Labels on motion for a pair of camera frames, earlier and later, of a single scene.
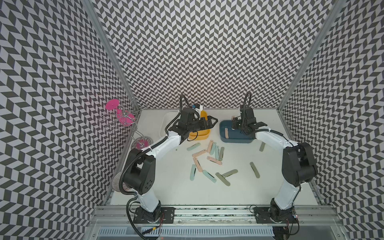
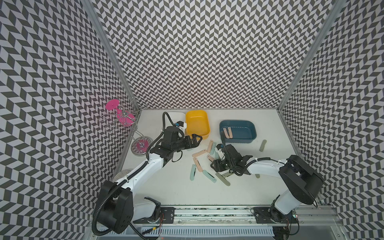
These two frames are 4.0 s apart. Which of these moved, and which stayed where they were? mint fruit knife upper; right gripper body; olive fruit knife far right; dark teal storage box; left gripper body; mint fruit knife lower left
Moved: left gripper body; right gripper body
Stayed: olive fruit knife far right; mint fruit knife upper; dark teal storage box; mint fruit knife lower left
